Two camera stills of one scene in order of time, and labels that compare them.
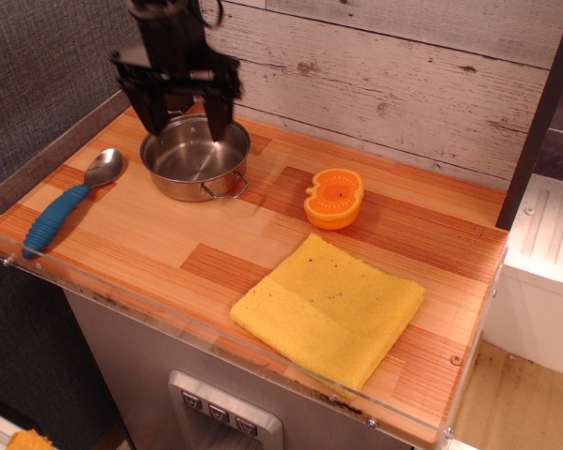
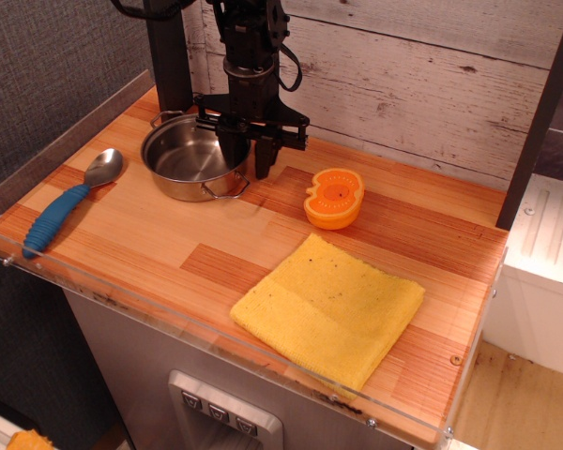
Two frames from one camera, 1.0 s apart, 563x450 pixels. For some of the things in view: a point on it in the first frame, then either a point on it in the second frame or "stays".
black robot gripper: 176,54 -> 252,106
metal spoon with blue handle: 102,168 stays
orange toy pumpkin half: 335,200 stays
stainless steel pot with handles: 185,164 stays
